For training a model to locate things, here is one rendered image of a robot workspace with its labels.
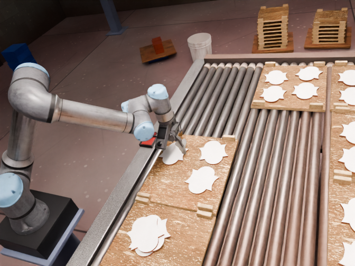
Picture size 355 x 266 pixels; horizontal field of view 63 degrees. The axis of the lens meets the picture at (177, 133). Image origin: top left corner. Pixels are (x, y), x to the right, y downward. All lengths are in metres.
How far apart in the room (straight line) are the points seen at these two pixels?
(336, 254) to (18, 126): 1.15
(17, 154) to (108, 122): 0.42
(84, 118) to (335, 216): 0.91
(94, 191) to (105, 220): 1.46
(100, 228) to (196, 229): 0.40
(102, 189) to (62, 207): 1.36
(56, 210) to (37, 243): 0.15
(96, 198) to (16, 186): 1.50
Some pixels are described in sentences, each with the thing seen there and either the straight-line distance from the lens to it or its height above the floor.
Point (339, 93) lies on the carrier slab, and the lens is 1.67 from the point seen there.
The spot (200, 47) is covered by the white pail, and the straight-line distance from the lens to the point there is 3.75.
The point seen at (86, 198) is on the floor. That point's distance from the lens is 2.73.
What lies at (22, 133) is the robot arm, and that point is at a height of 1.32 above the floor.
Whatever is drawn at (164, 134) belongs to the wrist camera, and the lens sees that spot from 1.25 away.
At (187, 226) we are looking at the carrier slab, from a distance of 1.13.
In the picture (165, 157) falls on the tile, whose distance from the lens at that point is 1.37.
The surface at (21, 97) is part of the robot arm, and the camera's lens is 1.01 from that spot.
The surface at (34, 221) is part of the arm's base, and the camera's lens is 1.34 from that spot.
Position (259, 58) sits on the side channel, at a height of 0.95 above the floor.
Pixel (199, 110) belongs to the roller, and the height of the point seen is 0.92.
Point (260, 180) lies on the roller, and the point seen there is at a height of 0.92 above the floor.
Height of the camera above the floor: 1.89
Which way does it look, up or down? 40 degrees down
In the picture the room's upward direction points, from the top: 16 degrees counter-clockwise
